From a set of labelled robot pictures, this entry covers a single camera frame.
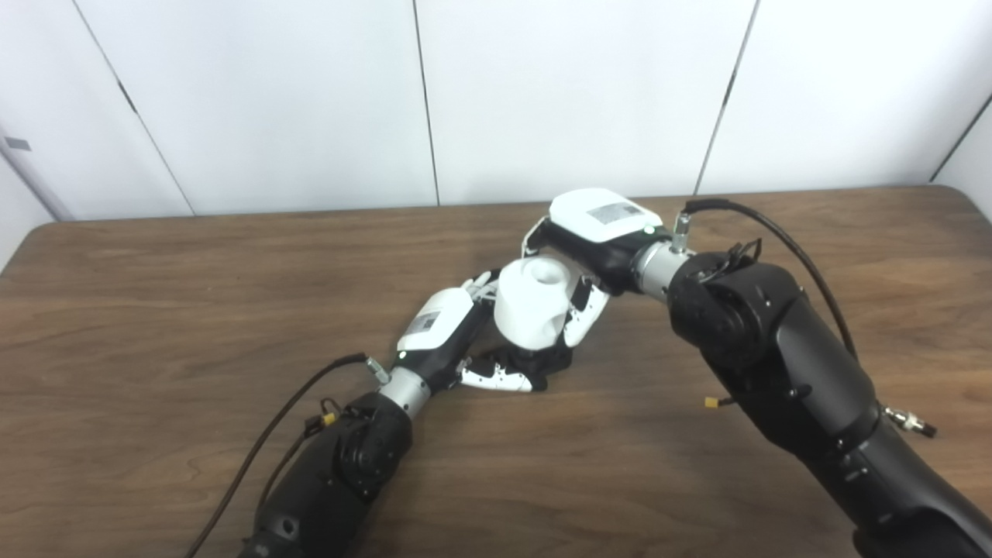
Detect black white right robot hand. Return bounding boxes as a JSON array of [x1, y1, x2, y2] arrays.
[[521, 188, 675, 348]]

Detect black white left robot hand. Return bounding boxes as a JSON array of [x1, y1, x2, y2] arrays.
[[394, 270, 548, 394]]

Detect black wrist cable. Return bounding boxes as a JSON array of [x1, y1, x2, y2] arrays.
[[184, 353, 388, 558], [674, 198, 859, 361]]

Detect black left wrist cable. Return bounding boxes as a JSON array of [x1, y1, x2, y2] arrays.
[[184, 353, 388, 558]]

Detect black plastic flanged holder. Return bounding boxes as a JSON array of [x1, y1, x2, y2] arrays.
[[488, 345, 575, 374]]

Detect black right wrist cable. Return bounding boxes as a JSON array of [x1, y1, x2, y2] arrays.
[[674, 198, 859, 361]]

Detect round white plastic piece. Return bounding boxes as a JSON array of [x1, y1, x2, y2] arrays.
[[494, 258, 578, 350]]

